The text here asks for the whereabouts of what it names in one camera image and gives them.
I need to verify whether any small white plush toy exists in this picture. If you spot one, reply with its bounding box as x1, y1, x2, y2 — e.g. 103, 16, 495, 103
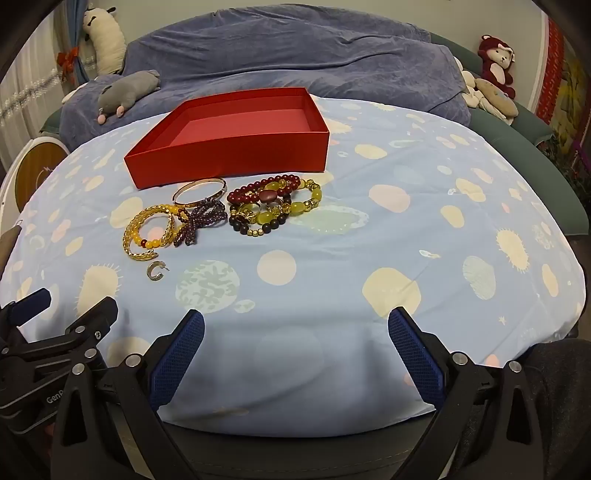
459, 69, 490, 112

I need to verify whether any purple-blue blanket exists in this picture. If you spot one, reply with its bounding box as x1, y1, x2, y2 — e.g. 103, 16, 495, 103
60, 8, 472, 153

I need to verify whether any gold bangle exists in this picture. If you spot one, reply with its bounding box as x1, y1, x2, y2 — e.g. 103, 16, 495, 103
172, 178, 229, 207

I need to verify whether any yellow-green large bead bracelet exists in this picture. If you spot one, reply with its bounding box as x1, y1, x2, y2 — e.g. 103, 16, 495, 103
252, 180, 322, 227

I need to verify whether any white long plush toy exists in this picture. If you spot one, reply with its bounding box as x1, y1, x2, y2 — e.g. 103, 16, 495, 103
82, 4, 127, 75

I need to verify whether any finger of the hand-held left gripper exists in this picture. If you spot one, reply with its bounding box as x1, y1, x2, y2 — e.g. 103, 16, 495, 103
0, 296, 119, 372
0, 288, 52, 341

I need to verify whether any dark brown bead bracelet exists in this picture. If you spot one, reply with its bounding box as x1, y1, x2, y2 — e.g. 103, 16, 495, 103
229, 208, 289, 238

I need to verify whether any beige round plush cushion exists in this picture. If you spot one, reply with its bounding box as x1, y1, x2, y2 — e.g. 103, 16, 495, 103
475, 78, 519, 126

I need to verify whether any blue curtain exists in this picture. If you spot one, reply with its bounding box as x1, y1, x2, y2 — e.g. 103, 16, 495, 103
60, 0, 99, 88

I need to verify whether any purple bead bracelet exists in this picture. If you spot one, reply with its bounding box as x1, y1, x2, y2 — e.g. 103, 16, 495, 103
173, 193, 229, 247

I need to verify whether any yellow bead bracelet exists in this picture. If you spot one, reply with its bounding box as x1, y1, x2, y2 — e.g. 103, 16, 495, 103
130, 206, 179, 250

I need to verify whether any white sheer curtain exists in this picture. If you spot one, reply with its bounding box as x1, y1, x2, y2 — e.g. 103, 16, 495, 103
0, 41, 63, 153

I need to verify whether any red curtain bow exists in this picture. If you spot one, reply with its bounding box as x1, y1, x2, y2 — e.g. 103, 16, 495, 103
56, 48, 80, 77

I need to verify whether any light blue planet-print bedsheet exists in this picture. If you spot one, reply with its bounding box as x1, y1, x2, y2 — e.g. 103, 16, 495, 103
0, 95, 587, 437

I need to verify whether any red plush monkey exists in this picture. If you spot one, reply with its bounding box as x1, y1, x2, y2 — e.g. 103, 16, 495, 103
477, 34, 517, 99

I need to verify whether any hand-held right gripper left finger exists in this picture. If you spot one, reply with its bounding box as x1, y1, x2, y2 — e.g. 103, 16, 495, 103
51, 309, 206, 480

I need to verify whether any gold chain bracelet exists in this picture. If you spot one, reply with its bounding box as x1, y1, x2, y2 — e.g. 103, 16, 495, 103
122, 206, 177, 262

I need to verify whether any grey plush mouse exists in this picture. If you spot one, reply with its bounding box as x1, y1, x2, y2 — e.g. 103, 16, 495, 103
95, 70, 161, 124

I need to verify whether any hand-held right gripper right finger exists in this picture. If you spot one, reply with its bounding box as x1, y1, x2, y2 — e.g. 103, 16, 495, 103
389, 308, 544, 480

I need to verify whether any red and yellow wall poster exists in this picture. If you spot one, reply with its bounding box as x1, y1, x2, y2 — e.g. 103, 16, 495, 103
538, 18, 591, 195

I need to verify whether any red cardboard box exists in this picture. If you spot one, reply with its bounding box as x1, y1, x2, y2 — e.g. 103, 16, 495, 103
124, 87, 330, 190

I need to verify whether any dark red bead bracelet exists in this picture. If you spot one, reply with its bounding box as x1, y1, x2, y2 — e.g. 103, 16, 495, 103
226, 174, 302, 206

